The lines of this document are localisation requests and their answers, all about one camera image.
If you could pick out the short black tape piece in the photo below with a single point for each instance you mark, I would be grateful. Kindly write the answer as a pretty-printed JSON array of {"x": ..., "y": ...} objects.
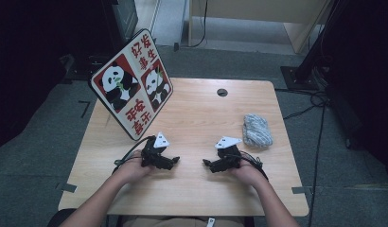
[{"x": 176, "y": 46}]

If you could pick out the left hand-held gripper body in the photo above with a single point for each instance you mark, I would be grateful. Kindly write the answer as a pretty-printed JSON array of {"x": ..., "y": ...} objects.
[{"x": 152, "y": 156}]

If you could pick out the small white tag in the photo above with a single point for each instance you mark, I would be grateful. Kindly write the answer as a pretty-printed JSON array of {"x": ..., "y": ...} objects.
[{"x": 210, "y": 222}]

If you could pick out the dark curtain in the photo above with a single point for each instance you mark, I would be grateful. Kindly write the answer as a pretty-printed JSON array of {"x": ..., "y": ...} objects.
[
  {"x": 31, "y": 63},
  {"x": 368, "y": 78}
]

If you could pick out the person's left hand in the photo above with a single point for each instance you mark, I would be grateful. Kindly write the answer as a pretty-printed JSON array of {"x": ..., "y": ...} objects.
[{"x": 133, "y": 170}]

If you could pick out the person's beige trousers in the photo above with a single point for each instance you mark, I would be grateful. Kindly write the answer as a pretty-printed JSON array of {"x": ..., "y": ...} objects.
[{"x": 170, "y": 222}]

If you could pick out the grey fluffy cloth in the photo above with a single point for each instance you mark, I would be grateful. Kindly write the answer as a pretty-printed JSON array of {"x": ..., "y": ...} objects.
[{"x": 256, "y": 130}]

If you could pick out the dark stand base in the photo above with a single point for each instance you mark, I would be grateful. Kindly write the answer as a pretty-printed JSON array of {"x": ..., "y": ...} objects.
[{"x": 78, "y": 71}]

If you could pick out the panda picture board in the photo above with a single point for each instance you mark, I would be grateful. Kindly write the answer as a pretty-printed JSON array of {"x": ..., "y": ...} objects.
[{"x": 119, "y": 85}]

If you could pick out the dark equipment cabinet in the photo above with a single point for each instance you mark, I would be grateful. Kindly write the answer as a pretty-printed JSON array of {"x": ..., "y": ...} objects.
[{"x": 122, "y": 19}]

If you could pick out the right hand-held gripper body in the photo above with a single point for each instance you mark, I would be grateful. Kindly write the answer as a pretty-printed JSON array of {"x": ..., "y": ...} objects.
[{"x": 230, "y": 159}]

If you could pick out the light wooden furniture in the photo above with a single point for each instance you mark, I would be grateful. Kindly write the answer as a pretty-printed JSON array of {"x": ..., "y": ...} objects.
[{"x": 261, "y": 9}]

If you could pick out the person's right hand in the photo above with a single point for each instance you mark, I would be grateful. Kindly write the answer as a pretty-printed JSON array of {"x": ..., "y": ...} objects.
[{"x": 249, "y": 173}]

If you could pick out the black metal stand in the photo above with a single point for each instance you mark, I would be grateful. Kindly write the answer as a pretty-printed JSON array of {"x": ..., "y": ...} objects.
[{"x": 297, "y": 78}]

